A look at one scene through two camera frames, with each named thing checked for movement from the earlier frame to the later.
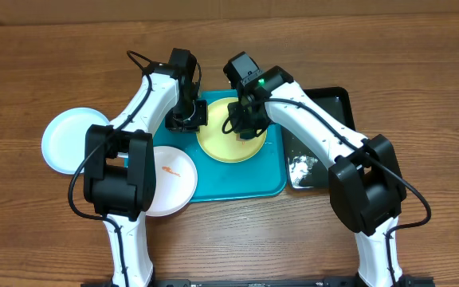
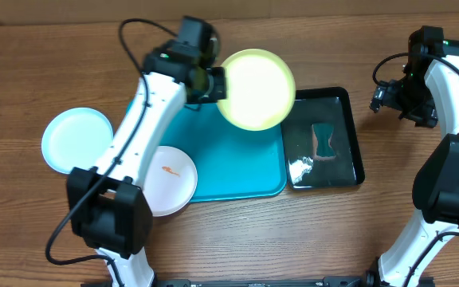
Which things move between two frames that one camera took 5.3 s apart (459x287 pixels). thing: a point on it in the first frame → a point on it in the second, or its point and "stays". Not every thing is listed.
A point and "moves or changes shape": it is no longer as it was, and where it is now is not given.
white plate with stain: x=175 y=182 stays
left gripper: x=173 y=124 → x=221 y=92
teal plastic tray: x=262 y=177 stays
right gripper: x=239 y=111 → x=388 y=97
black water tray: x=307 y=167 stays
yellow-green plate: x=225 y=147 moves or changes shape
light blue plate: x=64 y=139 stays
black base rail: x=409 y=281 stays
